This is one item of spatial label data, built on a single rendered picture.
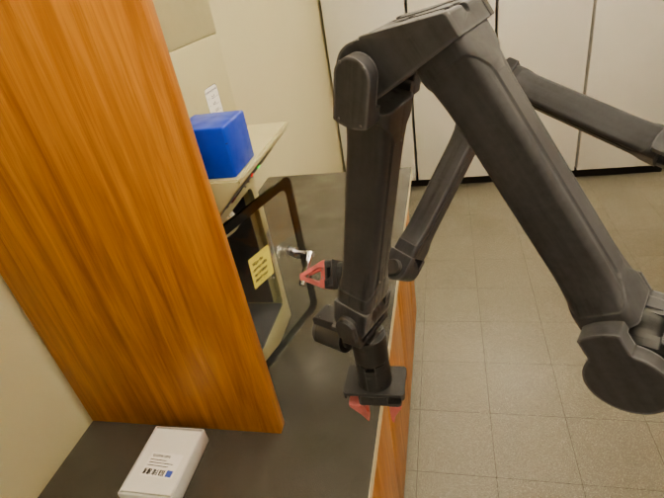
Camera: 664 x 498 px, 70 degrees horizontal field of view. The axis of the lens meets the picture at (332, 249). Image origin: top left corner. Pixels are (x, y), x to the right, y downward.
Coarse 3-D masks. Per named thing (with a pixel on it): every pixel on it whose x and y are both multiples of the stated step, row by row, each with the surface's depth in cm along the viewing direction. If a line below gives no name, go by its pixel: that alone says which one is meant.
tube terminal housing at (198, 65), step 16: (192, 48) 90; (208, 48) 97; (176, 64) 85; (192, 64) 90; (208, 64) 96; (224, 64) 103; (192, 80) 90; (208, 80) 96; (224, 80) 103; (192, 96) 90; (224, 96) 103; (192, 112) 90; (208, 112) 96; (240, 192) 109; (256, 192) 118
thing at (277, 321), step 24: (264, 192) 106; (288, 192) 113; (240, 216) 99; (264, 216) 106; (288, 216) 114; (240, 240) 100; (264, 240) 107; (288, 240) 116; (240, 264) 101; (288, 264) 117; (264, 288) 109; (288, 288) 118; (312, 288) 129; (264, 312) 111; (288, 312) 120; (312, 312) 131; (264, 336) 112; (288, 336) 121
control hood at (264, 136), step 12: (252, 132) 104; (264, 132) 103; (276, 132) 101; (252, 144) 97; (264, 144) 96; (264, 156) 97; (252, 168) 88; (216, 180) 83; (228, 180) 82; (240, 180) 82; (216, 192) 84; (228, 192) 83; (216, 204) 85
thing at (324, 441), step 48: (336, 192) 208; (336, 240) 172; (288, 384) 117; (336, 384) 114; (96, 432) 114; (144, 432) 111; (240, 432) 107; (288, 432) 105; (336, 432) 103; (96, 480) 102; (192, 480) 98; (240, 480) 97; (288, 480) 95; (336, 480) 94
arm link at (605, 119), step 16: (512, 64) 94; (528, 80) 93; (544, 80) 91; (528, 96) 93; (544, 96) 91; (560, 96) 89; (576, 96) 88; (544, 112) 92; (560, 112) 89; (576, 112) 87; (592, 112) 86; (608, 112) 84; (624, 112) 83; (592, 128) 86; (608, 128) 84; (624, 128) 83; (640, 128) 81; (656, 128) 80; (624, 144) 83; (640, 144) 81; (656, 144) 77; (656, 160) 83
